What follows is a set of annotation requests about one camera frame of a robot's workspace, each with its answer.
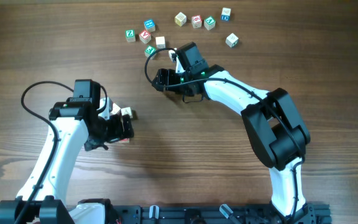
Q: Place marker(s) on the green N letter block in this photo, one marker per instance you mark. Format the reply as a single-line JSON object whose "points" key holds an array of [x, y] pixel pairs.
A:
{"points": [[209, 23]]}

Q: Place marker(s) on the green Z letter block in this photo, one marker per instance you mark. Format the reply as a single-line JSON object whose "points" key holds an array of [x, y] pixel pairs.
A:
{"points": [[130, 35]]}

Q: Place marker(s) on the blue top wooden block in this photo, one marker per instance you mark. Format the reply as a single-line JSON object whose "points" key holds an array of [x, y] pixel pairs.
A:
{"points": [[149, 25]]}

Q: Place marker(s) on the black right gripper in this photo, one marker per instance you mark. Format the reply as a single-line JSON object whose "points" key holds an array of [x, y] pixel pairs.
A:
{"points": [[164, 79]]}

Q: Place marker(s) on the blue sided far block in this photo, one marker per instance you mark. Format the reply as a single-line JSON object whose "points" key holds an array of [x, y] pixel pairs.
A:
{"points": [[226, 14]]}

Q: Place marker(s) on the white block blue side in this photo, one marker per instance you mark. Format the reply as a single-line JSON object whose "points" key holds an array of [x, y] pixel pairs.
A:
{"points": [[172, 55]]}

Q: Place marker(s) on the red 6 number block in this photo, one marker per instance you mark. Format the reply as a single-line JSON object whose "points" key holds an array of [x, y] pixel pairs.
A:
{"points": [[196, 21]]}

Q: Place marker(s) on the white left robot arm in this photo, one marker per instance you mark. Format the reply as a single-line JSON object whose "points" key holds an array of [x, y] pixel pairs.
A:
{"points": [[74, 126]]}

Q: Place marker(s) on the yellow sided wooden block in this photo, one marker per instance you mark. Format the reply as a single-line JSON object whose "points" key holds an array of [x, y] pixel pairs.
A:
{"points": [[180, 19]]}

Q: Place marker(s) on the white block green side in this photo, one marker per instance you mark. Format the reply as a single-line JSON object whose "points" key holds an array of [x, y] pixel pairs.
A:
{"points": [[232, 40]]}

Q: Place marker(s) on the red V letter block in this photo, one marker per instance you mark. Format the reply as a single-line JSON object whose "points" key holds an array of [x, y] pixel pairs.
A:
{"points": [[145, 36]]}

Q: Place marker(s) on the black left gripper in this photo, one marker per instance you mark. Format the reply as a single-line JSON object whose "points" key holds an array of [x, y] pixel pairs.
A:
{"points": [[126, 126]]}

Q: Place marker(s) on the plain top wooden block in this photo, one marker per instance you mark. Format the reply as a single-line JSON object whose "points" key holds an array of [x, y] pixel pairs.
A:
{"points": [[160, 42]]}

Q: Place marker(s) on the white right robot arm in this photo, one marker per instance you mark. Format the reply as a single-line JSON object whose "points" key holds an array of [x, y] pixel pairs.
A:
{"points": [[276, 131]]}

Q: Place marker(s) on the letter A wooden block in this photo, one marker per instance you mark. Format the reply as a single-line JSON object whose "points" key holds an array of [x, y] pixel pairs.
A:
{"points": [[127, 111]]}

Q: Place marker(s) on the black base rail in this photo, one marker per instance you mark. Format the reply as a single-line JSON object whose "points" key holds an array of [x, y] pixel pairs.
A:
{"points": [[249, 214]]}

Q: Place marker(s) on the green E letter block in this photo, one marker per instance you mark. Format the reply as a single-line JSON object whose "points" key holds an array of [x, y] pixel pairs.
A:
{"points": [[150, 51]]}

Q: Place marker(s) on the animal picture red block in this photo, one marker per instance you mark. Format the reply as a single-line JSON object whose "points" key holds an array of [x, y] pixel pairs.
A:
{"points": [[115, 109]]}

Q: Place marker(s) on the red M letter block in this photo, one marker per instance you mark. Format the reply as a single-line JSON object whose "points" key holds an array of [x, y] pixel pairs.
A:
{"points": [[126, 140]]}

